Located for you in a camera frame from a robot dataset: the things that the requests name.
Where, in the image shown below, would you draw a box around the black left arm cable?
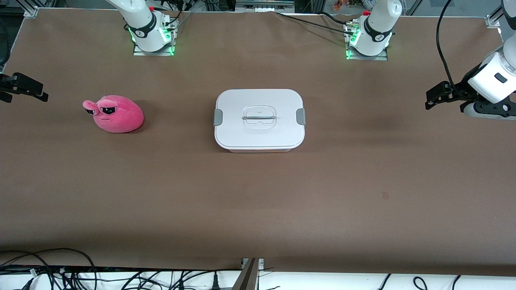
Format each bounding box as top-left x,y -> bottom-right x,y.
436,0 -> 461,92

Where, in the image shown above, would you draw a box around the brown table cover sheet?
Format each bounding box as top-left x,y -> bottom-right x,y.
0,8 -> 516,277

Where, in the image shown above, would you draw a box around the pink plush toy with sunglasses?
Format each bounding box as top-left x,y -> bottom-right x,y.
83,95 -> 145,134

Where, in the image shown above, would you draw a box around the black cable along table edge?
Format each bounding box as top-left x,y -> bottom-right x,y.
0,264 -> 243,272

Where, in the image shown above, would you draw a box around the black looping floor cable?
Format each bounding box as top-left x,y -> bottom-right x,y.
0,248 -> 98,290

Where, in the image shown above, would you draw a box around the white box lid grey clips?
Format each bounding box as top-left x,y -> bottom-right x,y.
214,89 -> 306,150

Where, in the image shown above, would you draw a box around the pink translucent plastic box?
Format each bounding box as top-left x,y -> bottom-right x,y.
227,147 -> 294,153

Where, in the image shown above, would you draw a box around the aluminium profile post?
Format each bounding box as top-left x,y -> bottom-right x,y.
231,258 -> 265,290

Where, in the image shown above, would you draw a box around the black cables across table edge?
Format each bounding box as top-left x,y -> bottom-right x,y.
275,11 -> 360,36

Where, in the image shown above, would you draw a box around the aluminium frame corner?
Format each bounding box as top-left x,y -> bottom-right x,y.
22,0 -> 40,18
485,6 -> 505,29

